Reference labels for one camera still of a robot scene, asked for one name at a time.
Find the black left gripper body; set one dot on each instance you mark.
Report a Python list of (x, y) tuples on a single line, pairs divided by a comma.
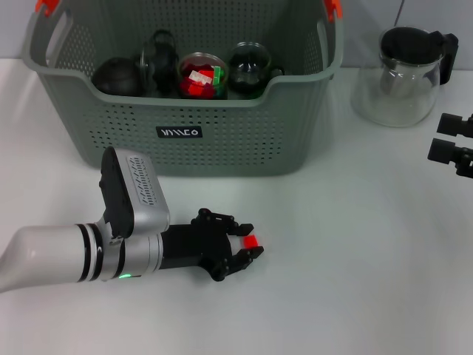
[(196, 247)]

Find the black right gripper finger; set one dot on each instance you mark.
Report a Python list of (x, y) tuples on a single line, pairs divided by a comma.
[(454, 124), (452, 153)]

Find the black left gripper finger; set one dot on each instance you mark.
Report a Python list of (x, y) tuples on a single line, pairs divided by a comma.
[(244, 259), (236, 225)]

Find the green building block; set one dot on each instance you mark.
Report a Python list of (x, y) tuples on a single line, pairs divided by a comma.
[(219, 75)]

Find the white building block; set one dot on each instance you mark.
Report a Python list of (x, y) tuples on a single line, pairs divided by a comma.
[(199, 77)]

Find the glass teacup with black sleeve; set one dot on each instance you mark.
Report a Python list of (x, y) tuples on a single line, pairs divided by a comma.
[(247, 72), (184, 64)]

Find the black lidded glass jar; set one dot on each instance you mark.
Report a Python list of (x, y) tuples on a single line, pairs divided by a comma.
[(164, 66)]

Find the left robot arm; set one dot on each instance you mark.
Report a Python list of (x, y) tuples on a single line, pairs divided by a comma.
[(55, 255)]

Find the grey perforated storage basket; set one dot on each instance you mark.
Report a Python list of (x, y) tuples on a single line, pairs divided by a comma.
[(221, 140)]

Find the glass carafe with black lid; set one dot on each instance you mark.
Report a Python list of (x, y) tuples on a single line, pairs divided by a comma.
[(410, 44)]

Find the dark clay teapot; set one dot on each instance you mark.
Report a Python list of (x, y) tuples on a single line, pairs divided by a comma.
[(114, 79)]

